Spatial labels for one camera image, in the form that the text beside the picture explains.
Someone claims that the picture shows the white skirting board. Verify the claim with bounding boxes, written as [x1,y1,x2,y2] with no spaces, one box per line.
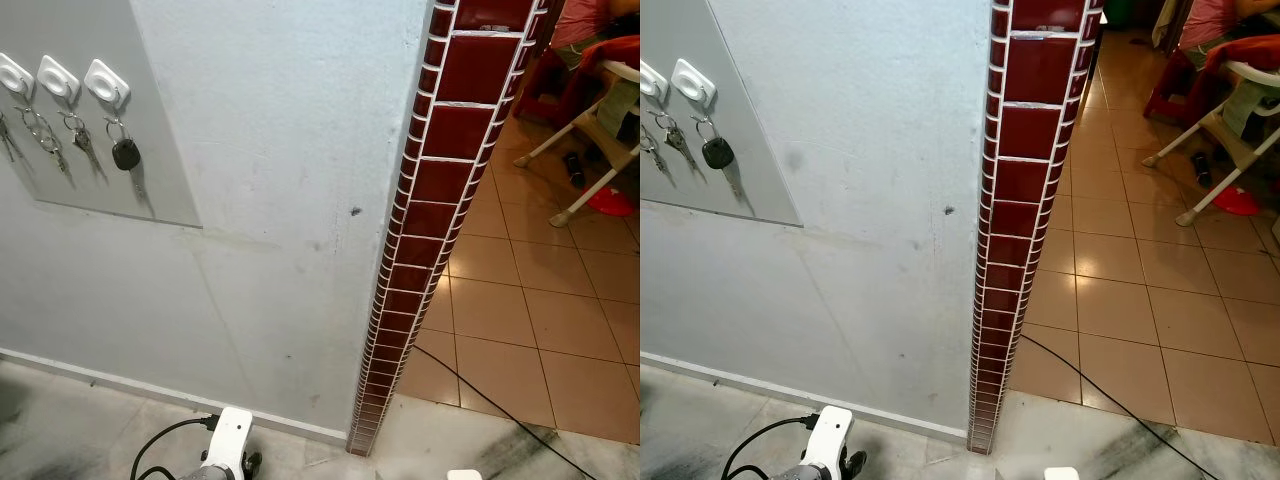
[0,347,351,444]
[640,350,971,441]

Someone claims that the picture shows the key with black fob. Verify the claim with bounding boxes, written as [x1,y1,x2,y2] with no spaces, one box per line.
[695,115,746,201]
[105,115,149,201]

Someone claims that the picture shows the red slipper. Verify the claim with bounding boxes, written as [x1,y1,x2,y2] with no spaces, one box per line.
[585,186,634,218]
[1212,185,1264,217]

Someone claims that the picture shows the white plastic chair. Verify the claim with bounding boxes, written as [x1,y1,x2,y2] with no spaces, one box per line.
[1142,60,1280,227]
[513,58,641,229]

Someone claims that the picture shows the red cloth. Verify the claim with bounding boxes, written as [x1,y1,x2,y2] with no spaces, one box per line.
[1205,35,1280,101]
[570,35,641,101]

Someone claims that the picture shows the red plastic stool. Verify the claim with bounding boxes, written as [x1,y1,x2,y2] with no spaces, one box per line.
[1143,50,1216,126]
[515,45,601,126]

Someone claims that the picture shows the person in pink shirt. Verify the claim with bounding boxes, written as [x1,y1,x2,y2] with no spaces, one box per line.
[1178,0,1280,51]
[552,0,641,51]

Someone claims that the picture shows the green bin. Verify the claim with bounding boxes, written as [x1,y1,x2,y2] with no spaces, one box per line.
[1104,0,1166,27]

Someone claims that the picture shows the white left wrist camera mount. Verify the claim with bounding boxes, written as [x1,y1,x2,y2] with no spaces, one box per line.
[203,406,255,479]
[803,404,855,471]

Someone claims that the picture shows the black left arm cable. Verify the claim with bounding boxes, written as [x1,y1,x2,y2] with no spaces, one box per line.
[130,413,221,480]
[722,412,821,480]

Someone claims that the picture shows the black floor cable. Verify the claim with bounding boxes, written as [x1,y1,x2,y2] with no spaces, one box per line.
[1020,335,1196,480]
[413,343,571,480]

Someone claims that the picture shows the grey wall panel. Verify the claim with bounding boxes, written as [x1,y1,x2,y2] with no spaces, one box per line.
[640,0,803,228]
[0,0,202,229]

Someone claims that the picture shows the dark red tiled wall edge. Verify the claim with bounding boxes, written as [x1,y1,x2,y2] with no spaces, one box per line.
[346,0,563,458]
[966,0,1104,456]

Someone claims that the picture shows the silver keys on ring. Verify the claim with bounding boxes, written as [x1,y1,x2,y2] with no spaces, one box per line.
[640,120,669,179]
[20,103,71,176]

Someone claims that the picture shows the white square wall hook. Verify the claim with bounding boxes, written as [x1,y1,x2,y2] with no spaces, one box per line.
[37,55,82,106]
[84,58,132,109]
[640,60,668,106]
[670,58,718,109]
[0,52,36,101]

